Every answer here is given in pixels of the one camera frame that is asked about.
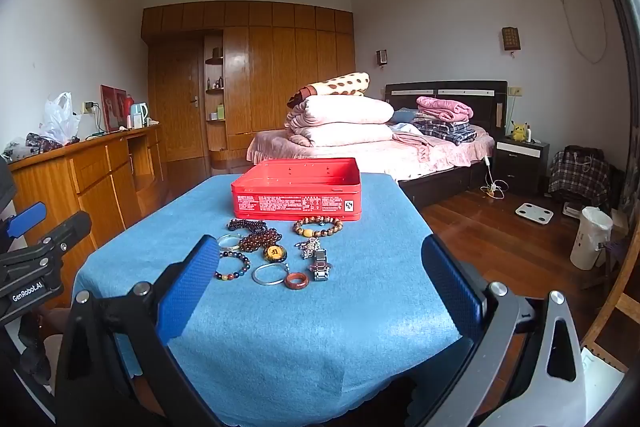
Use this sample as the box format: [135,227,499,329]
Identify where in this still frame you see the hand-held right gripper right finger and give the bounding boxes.
[421,234,587,427]

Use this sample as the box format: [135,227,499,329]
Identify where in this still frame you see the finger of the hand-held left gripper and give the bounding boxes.
[0,202,48,240]
[0,211,93,275]

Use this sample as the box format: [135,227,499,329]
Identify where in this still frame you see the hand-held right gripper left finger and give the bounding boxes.
[54,234,226,427]

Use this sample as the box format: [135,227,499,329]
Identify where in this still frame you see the silver bangle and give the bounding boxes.
[251,262,291,286]

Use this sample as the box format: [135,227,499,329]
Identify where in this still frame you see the red metal tin box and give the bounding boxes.
[231,158,362,224]

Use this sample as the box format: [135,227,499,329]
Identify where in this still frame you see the wooden sideboard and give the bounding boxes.
[7,123,168,308]

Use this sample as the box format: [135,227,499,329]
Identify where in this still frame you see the white plastic bag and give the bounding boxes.
[39,92,82,145]

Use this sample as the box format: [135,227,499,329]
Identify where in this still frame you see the white bathroom scale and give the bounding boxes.
[515,202,556,224]

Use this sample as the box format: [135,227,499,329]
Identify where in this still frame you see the blue tablecloth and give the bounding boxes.
[72,173,463,425]

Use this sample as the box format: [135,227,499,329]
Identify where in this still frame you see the silver wristwatch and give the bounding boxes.
[309,248,333,282]

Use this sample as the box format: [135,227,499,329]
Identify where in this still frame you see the black and white nightstand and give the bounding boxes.
[492,136,550,195]

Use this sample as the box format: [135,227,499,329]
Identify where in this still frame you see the white trash bin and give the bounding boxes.
[570,206,614,271]

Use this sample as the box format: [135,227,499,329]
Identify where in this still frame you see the folded plaid clothes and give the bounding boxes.
[412,118,478,142]

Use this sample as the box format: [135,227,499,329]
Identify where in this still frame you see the wooden door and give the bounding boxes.
[150,42,207,162]

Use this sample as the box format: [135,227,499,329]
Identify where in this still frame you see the plaid fabric bag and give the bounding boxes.
[549,146,612,208]

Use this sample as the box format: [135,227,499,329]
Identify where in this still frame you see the dark wooden bed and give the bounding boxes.
[246,80,508,208]

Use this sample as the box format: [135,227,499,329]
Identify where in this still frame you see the light blue garment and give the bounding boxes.
[387,107,426,135]

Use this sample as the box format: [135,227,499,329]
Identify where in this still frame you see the folded pink blanket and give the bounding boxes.
[416,96,474,122]

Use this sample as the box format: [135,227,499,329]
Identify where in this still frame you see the folded pink quilt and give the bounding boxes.
[285,96,396,130]
[286,122,395,148]

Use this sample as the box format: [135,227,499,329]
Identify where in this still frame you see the wooden wardrobe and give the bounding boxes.
[141,2,356,168]

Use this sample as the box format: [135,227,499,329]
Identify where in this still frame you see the brown spotted blanket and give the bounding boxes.
[286,72,371,108]

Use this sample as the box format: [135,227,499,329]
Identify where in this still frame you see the multicolour bead bracelet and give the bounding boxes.
[214,251,251,282]

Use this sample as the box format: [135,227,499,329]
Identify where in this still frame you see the dark red bead necklace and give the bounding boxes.
[237,228,281,253]

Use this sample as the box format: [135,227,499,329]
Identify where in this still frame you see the dark bead bracelet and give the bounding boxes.
[227,218,271,233]

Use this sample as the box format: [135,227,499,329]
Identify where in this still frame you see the white power strip cable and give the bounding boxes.
[480,154,508,198]

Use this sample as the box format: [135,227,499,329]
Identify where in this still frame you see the silver chain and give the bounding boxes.
[295,237,323,260]

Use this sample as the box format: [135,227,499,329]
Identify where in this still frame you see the brown tiger-eye bead bracelet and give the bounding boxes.
[293,216,344,239]

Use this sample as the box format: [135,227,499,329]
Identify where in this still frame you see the red picture frame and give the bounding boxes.
[100,84,128,132]

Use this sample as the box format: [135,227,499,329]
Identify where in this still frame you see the wooden chair frame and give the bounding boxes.
[580,227,640,373]

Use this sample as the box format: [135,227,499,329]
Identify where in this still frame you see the brown wall ornament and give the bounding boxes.
[501,26,521,55]

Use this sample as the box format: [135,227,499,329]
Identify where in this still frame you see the white wall cable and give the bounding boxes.
[560,0,608,65]

